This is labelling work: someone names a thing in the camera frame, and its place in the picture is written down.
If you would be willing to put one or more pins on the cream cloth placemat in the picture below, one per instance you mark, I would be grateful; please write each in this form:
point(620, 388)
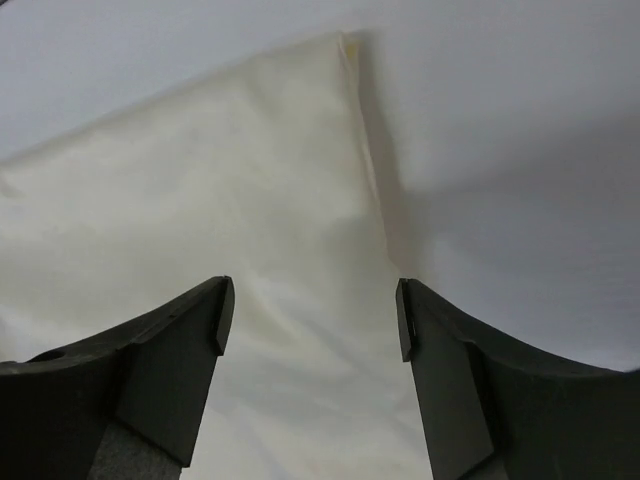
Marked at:
point(261, 172)

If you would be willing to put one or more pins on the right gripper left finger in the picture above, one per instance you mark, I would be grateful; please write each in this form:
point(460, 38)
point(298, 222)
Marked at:
point(126, 403)

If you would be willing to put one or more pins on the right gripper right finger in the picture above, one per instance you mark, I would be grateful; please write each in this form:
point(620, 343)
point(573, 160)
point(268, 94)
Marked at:
point(494, 407)

